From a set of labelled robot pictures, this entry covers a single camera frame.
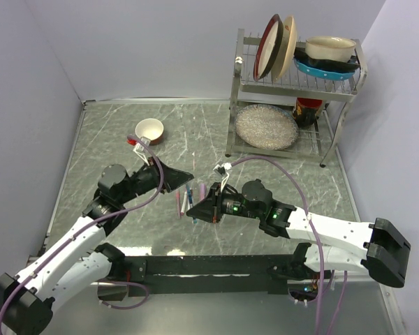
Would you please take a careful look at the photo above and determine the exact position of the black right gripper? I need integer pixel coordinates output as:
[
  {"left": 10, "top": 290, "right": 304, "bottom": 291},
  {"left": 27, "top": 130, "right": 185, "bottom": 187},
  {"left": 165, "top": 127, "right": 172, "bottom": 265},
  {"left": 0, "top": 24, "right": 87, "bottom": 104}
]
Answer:
[{"left": 186, "top": 182, "right": 263, "bottom": 223}]

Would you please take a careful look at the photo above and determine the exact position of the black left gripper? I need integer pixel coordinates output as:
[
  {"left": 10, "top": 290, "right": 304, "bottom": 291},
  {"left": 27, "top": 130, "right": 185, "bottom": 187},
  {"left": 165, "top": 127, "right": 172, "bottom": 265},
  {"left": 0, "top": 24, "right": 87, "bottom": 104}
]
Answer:
[{"left": 117, "top": 155, "right": 193, "bottom": 204}]

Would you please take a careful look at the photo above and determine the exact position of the thick white red marker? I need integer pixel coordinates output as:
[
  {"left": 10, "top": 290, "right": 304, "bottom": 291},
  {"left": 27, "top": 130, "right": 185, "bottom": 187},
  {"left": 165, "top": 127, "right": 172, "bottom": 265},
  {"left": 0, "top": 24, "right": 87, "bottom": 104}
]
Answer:
[{"left": 186, "top": 187, "right": 193, "bottom": 208}]

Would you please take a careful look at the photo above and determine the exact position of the blue pen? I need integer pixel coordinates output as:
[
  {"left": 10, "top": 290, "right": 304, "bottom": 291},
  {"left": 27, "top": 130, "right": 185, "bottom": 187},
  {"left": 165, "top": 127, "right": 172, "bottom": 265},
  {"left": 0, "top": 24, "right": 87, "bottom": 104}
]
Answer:
[{"left": 186, "top": 184, "right": 197, "bottom": 224}]

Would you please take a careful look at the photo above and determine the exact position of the pink highlighter pen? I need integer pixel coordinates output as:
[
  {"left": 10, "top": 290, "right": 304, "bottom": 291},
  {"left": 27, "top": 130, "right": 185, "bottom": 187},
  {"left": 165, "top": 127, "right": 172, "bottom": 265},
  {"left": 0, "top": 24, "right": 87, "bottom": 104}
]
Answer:
[{"left": 199, "top": 183, "right": 207, "bottom": 201}]

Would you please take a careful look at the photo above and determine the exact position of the thin white red pen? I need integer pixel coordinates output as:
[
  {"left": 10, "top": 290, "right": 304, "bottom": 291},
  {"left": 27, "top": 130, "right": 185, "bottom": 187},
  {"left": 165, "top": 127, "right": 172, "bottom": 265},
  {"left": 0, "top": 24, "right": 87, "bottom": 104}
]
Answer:
[{"left": 180, "top": 191, "right": 188, "bottom": 216}]

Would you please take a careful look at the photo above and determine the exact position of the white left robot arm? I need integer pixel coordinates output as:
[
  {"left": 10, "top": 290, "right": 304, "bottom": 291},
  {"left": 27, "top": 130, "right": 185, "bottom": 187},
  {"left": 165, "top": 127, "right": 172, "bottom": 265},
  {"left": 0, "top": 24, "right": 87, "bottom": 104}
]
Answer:
[{"left": 0, "top": 158, "right": 194, "bottom": 334}]

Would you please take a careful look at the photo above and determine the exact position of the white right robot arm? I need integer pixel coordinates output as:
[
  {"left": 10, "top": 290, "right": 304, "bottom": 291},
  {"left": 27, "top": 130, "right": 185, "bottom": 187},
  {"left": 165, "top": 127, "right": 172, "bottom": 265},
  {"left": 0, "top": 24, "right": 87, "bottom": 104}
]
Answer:
[{"left": 186, "top": 179, "right": 411, "bottom": 288}]

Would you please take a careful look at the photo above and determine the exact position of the cream red bowl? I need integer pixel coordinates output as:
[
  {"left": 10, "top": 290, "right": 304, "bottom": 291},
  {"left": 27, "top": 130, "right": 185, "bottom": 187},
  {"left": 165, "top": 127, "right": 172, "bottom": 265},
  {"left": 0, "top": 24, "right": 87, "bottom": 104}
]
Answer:
[{"left": 135, "top": 118, "right": 164, "bottom": 145}]

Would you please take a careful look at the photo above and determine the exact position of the speckled grey plate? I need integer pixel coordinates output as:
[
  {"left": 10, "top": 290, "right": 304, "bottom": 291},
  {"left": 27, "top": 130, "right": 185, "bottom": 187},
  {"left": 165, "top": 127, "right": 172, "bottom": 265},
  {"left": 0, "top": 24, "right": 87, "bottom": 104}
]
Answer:
[{"left": 235, "top": 104, "right": 299, "bottom": 150}]

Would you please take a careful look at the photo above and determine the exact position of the black base bar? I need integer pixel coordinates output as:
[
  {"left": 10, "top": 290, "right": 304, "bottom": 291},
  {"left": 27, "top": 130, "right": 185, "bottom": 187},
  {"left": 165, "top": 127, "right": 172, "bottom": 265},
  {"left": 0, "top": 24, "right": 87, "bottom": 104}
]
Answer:
[{"left": 107, "top": 255, "right": 319, "bottom": 295}]

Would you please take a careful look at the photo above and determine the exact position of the steel dish rack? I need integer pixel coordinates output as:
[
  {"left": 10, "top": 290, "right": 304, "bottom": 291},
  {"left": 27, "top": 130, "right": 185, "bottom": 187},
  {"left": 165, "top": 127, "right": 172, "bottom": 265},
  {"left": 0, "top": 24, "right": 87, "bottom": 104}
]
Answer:
[{"left": 225, "top": 29, "right": 368, "bottom": 168}]

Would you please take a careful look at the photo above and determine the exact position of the red black cup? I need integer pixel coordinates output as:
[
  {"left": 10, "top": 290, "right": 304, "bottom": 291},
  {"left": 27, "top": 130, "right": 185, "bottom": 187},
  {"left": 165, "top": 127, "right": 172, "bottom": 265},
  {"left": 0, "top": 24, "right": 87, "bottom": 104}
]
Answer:
[{"left": 292, "top": 98, "right": 323, "bottom": 128}]

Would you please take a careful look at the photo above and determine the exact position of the blue dotted dish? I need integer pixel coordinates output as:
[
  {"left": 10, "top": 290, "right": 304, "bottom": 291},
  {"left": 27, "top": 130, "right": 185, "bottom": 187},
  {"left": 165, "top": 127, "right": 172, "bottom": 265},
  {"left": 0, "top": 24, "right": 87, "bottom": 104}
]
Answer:
[{"left": 293, "top": 58, "right": 355, "bottom": 81}]

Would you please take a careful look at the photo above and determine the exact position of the red rimmed plate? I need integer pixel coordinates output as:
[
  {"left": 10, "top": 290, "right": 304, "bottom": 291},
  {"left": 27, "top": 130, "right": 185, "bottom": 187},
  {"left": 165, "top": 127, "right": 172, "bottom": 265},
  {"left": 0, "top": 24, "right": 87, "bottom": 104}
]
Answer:
[{"left": 253, "top": 14, "right": 284, "bottom": 82}]

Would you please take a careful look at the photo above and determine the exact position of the black dish on rack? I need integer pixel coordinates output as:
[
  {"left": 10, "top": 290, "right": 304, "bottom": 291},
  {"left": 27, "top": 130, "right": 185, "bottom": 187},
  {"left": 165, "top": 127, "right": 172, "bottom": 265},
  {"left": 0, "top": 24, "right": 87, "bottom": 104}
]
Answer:
[{"left": 293, "top": 47, "right": 360, "bottom": 73}]

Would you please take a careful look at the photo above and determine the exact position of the cream plate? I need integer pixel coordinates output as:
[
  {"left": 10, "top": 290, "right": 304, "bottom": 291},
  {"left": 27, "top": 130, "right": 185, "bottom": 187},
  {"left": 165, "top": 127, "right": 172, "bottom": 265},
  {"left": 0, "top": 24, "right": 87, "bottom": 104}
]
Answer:
[{"left": 271, "top": 15, "right": 297, "bottom": 83}]

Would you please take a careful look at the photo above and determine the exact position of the cream bowl on rack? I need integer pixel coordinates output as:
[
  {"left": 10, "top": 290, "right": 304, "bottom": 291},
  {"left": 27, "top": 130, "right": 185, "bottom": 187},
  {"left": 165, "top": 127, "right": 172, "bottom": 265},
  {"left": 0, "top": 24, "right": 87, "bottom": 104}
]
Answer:
[{"left": 305, "top": 36, "right": 356, "bottom": 62}]

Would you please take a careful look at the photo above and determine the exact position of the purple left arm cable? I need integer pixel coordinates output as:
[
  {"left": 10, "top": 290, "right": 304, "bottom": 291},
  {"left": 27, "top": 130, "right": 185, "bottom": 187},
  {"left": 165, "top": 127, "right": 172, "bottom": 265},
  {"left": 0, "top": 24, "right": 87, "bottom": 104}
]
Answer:
[{"left": 0, "top": 135, "right": 165, "bottom": 335}]

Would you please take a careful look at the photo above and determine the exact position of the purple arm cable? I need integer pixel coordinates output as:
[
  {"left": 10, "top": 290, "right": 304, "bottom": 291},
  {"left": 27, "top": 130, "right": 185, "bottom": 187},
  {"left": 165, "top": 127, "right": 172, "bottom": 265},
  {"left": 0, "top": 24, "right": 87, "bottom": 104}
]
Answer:
[
  {"left": 226, "top": 156, "right": 348, "bottom": 335},
  {"left": 0, "top": 135, "right": 165, "bottom": 335}
]

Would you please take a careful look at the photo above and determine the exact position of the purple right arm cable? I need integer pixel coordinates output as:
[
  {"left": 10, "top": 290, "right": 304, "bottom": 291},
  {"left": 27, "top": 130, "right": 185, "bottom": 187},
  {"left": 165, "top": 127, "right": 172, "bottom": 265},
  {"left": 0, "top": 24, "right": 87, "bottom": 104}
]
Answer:
[{"left": 226, "top": 156, "right": 348, "bottom": 335}]

